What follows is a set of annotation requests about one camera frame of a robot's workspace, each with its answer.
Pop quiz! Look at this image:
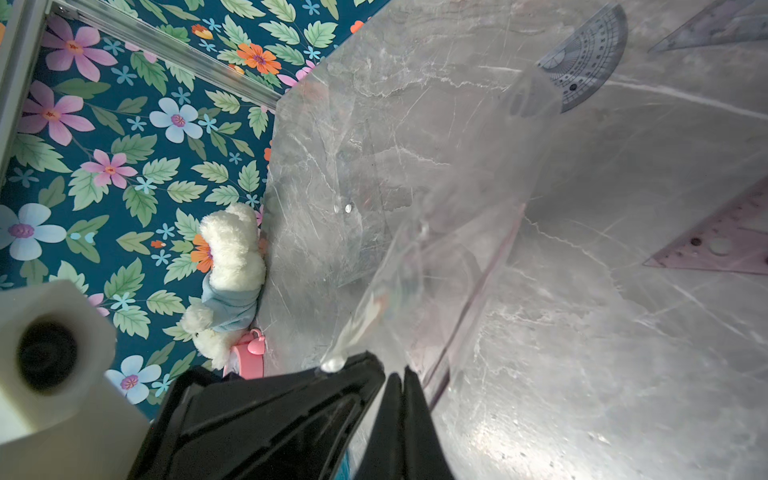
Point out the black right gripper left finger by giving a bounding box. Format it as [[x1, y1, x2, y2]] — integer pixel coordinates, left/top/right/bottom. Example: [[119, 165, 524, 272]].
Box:
[[354, 374, 403, 480]]

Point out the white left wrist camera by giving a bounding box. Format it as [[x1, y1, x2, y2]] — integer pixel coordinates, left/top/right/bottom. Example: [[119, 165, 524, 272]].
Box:
[[1, 280, 149, 479]]

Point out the purple triangle ruler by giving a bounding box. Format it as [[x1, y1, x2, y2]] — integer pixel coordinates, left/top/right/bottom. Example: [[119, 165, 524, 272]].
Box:
[[645, 178, 767, 275]]

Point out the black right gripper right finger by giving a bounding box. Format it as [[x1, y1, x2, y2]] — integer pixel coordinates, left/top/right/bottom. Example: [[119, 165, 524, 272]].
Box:
[[403, 368, 454, 480]]

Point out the white plush bear toy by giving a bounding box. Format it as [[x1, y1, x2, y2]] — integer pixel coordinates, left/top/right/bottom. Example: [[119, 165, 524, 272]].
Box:
[[179, 203, 267, 370]]

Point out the pink round toy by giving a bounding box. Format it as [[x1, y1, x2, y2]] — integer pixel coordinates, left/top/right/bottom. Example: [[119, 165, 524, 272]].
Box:
[[223, 328, 266, 380]]

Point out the grey triangle ruler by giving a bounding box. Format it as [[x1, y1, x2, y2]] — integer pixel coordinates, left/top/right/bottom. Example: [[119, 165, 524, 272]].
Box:
[[649, 0, 767, 53]]

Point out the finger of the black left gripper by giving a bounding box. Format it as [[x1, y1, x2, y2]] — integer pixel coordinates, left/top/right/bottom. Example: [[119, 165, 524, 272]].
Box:
[[129, 353, 385, 479]]

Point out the aluminium left frame post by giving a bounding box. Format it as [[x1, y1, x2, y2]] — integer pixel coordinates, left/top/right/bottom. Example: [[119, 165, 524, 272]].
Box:
[[1, 0, 51, 178]]

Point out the purple protractor set pouch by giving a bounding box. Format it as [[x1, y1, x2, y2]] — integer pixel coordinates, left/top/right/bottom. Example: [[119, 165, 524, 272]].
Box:
[[259, 1, 560, 404]]

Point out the grey protractor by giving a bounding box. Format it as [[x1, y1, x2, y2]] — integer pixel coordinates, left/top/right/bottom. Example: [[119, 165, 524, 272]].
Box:
[[532, 2, 629, 115]]

